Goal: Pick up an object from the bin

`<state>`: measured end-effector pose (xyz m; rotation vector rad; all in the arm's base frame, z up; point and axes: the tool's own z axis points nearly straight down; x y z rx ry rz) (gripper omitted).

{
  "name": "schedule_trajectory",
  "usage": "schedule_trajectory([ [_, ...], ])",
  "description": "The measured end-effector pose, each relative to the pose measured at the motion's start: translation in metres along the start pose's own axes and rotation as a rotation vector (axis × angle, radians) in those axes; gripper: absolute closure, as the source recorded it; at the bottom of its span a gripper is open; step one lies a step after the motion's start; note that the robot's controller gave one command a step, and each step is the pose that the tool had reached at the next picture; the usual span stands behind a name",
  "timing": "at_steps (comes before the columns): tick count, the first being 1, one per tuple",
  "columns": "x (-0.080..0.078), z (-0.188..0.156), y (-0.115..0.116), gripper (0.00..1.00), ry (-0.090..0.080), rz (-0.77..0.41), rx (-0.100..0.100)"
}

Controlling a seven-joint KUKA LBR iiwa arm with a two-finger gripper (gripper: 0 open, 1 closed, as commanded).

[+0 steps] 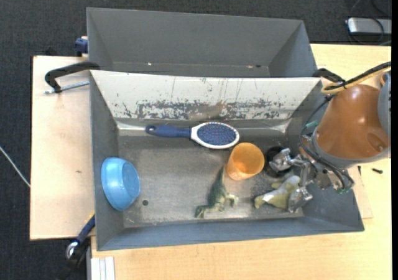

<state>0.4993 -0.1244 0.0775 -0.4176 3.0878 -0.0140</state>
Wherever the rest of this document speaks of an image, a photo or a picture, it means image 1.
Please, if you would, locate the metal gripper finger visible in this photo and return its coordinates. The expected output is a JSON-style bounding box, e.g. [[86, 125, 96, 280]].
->
[[268, 147, 301, 174], [287, 186, 314, 213]]

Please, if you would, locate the black round container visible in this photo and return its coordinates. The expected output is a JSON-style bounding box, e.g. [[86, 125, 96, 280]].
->
[[265, 146, 292, 178]]

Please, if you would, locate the orange plastic cup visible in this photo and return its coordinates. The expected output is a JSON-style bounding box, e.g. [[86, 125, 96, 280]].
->
[[226, 142, 266, 182]]

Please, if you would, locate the blue and white hairbrush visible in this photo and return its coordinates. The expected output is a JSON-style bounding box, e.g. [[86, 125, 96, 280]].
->
[[145, 121, 241, 150]]

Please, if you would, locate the dark green toy dinosaur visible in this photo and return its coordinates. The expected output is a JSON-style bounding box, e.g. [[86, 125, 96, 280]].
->
[[194, 166, 239, 219]]

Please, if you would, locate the grey metal bin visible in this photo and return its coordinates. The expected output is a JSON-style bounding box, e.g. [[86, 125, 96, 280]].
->
[[86, 7, 365, 251]]

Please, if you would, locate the blue plastic bowl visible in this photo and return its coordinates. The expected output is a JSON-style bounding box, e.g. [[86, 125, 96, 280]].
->
[[100, 156, 142, 212]]

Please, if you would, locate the pale wood board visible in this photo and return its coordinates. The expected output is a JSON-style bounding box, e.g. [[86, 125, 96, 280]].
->
[[29, 55, 374, 241]]

